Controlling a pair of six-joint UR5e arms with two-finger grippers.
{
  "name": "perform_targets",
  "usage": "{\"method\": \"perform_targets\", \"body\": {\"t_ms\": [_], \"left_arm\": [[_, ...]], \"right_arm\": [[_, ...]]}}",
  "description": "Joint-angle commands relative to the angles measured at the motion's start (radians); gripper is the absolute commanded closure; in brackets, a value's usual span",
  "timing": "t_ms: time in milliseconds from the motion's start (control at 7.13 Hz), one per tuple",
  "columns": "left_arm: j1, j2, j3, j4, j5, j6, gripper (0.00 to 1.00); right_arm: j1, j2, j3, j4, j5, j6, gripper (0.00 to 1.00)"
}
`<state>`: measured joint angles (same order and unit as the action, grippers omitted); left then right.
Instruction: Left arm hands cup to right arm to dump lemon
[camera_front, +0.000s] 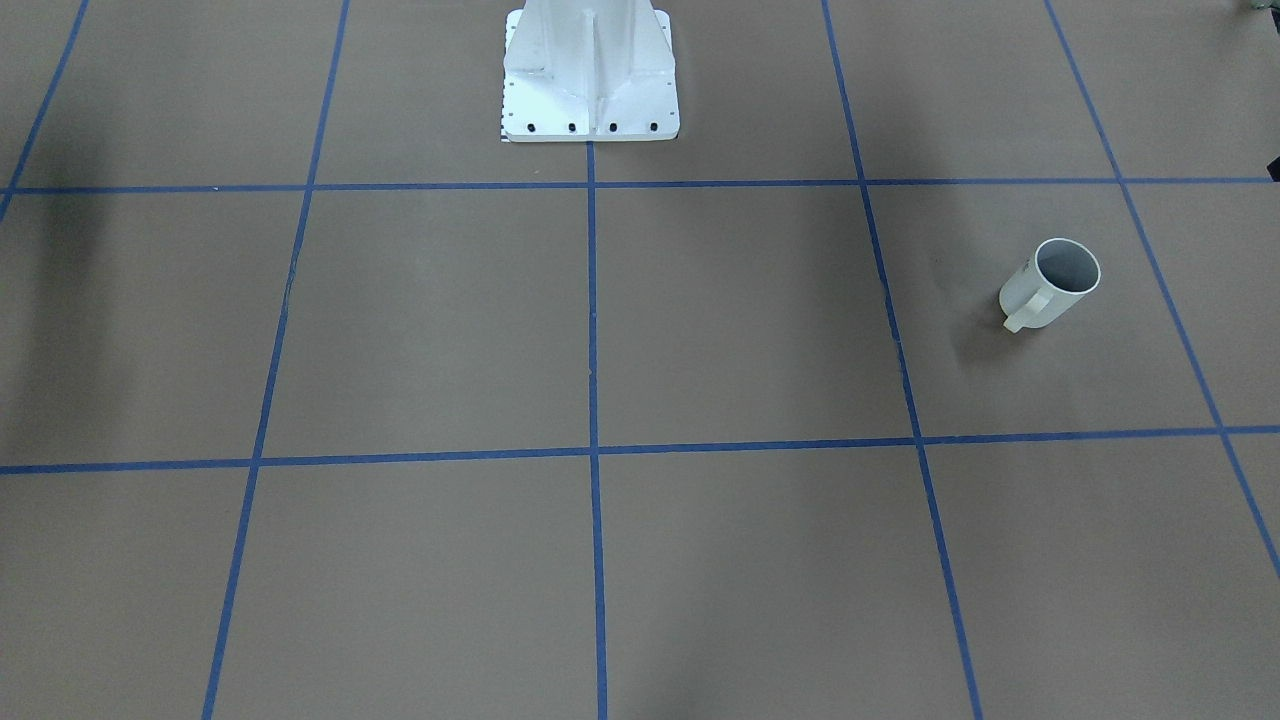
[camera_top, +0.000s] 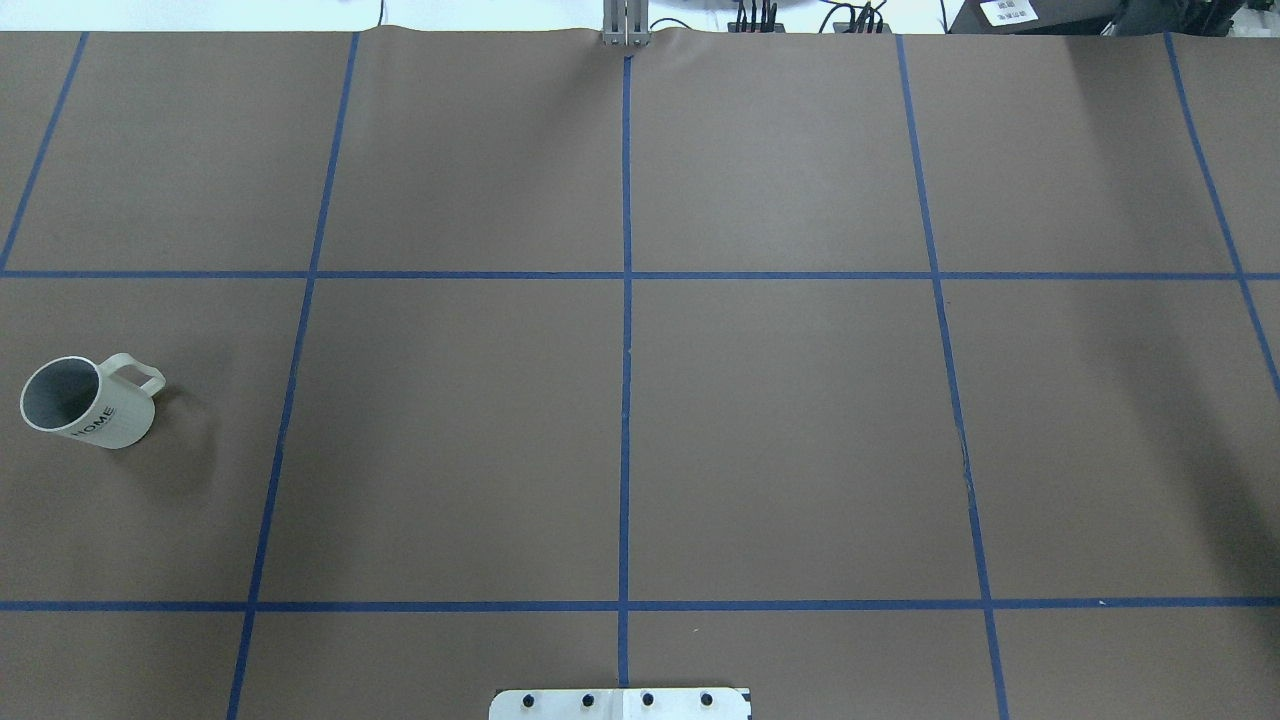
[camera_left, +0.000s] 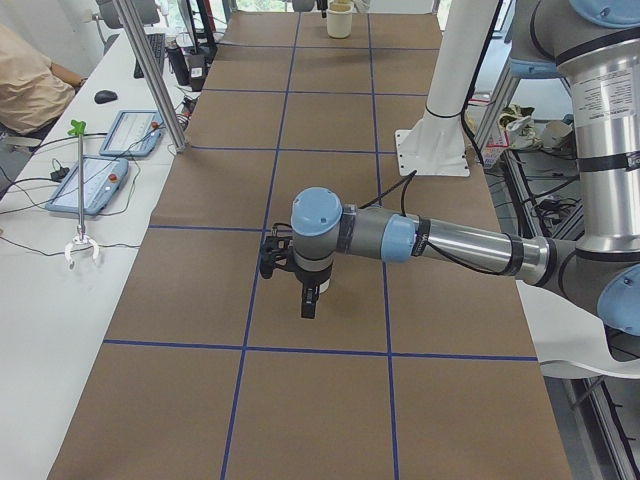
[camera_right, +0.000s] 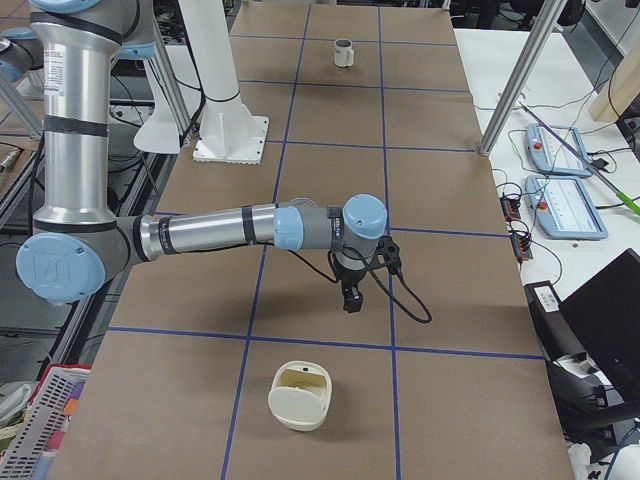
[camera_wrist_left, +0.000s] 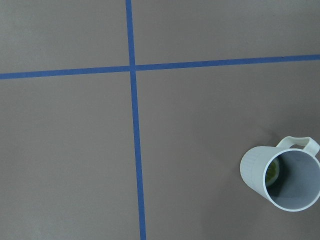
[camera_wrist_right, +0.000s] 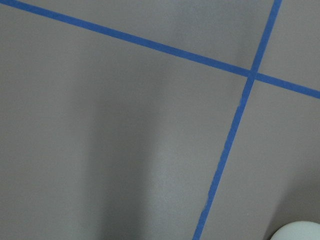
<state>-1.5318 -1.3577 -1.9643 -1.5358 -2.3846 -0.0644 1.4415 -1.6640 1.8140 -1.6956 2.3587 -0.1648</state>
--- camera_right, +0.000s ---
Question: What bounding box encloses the cream lidded bin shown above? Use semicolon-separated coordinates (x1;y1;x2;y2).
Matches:
268;360;333;432

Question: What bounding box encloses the white mug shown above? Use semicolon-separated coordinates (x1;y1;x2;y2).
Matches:
334;38;355;68

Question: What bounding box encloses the near teach pendant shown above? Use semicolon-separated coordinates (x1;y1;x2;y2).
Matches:
525;175;608;241

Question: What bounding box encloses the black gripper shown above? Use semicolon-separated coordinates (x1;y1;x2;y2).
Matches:
332;258;367;313

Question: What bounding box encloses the near aluminium frame post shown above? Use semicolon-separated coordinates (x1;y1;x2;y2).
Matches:
476;0;567;157

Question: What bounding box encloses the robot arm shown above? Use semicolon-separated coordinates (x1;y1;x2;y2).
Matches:
16;1;387;313

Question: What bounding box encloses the white plastic basket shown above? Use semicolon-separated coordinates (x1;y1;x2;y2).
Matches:
1;364;91;479

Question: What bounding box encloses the far teach pendant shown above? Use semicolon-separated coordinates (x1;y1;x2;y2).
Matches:
526;123;592;178

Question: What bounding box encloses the right black braided cable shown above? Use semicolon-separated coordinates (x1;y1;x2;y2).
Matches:
327;249;433;324

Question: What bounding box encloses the white column pedestal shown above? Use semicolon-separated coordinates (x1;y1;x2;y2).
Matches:
179;0;269;164

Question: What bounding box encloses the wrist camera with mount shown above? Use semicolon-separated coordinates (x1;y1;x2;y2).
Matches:
376;235;402;276

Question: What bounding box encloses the green handled reacher grabber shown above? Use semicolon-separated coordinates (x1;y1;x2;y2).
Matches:
520;103;640;215

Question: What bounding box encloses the teach pendant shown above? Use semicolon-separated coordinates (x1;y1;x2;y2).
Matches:
525;175;608;241
526;123;592;178

